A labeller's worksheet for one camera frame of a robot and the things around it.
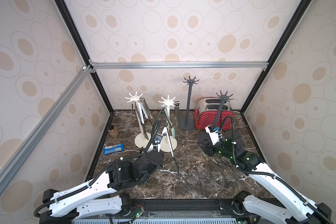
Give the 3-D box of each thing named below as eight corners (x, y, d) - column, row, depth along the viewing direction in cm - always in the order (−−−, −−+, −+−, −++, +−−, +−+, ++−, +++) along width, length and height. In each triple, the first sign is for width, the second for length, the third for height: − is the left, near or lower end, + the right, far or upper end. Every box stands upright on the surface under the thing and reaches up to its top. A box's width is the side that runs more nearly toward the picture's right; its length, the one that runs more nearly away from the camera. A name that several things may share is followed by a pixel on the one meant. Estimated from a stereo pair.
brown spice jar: (110, 137, 105) (106, 130, 98) (112, 131, 109) (108, 124, 102) (117, 137, 105) (113, 130, 98) (119, 131, 109) (116, 124, 102)
